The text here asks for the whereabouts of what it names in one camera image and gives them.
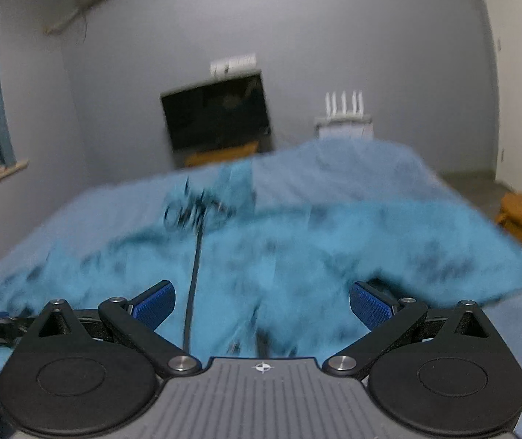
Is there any teal blue garment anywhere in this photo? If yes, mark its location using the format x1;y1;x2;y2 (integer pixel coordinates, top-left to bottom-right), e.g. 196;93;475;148
0;164;522;439

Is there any light blue terry bedspread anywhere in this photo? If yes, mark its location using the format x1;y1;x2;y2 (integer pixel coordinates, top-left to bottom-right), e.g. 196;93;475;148
0;136;522;439

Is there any wooden tv stand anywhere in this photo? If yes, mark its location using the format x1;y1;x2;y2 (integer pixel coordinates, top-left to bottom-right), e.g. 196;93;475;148
184;141;260;168

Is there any white wifi router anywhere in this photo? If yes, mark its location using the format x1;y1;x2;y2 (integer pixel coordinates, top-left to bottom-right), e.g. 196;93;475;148
316;90;372;123

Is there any black television screen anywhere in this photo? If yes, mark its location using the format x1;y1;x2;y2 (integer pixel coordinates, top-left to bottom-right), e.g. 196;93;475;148
161;71;271;151

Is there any white wall socket strip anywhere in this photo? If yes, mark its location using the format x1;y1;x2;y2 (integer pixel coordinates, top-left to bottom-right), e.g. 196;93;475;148
209;53;257;78

